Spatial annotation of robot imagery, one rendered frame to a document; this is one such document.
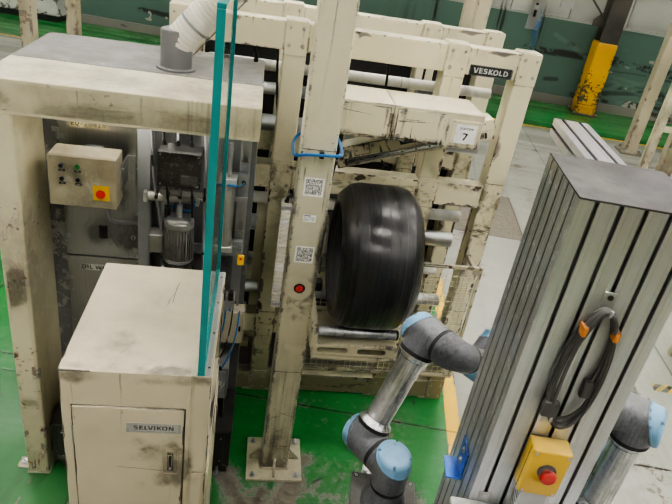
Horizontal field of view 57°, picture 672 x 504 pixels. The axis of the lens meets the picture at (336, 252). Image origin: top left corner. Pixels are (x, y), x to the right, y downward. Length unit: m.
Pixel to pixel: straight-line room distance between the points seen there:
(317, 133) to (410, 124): 0.47
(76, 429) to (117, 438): 0.11
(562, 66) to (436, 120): 9.49
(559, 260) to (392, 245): 1.12
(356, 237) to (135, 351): 0.90
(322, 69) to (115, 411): 1.25
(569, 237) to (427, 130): 1.43
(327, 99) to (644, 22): 10.40
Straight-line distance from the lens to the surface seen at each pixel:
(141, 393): 1.79
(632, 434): 1.94
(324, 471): 3.24
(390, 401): 2.06
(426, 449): 3.47
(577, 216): 1.21
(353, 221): 2.29
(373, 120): 2.51
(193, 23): 2.43
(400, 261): 2.28
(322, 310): 2.86
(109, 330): 1.90
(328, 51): 2.15
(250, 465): 3.20
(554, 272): 1.25
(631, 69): 12.33
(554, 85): 12.03
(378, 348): 2.60
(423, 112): 2.54
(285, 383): 2.81
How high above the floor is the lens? 2.40
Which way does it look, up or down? 29 degrees down
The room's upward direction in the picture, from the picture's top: 10 degrees clockwise
